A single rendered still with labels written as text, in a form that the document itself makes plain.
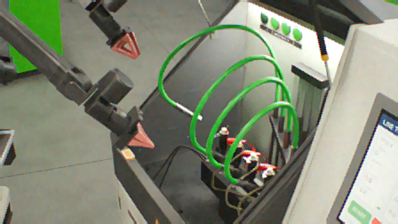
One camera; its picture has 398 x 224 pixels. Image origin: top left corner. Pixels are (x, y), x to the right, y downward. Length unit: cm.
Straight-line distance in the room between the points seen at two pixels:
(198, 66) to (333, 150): 74
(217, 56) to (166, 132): 34
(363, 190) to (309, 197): 18
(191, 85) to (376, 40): 86
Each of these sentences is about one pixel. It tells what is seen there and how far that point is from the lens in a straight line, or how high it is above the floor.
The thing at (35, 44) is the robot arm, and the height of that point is 148.
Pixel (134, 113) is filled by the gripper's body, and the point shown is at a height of 130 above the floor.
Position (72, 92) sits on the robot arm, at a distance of 106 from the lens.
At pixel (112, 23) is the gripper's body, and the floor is 142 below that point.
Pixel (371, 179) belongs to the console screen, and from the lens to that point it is 101.
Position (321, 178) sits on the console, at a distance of 111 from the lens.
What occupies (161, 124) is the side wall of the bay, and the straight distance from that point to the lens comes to 169.
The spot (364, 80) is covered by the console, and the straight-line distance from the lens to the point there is 102.
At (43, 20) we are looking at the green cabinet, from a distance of 454.
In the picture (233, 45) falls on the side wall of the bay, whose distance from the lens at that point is 171.
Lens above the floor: 184
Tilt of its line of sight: 29 degrees down
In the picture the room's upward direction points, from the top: 1 degrees clockwise
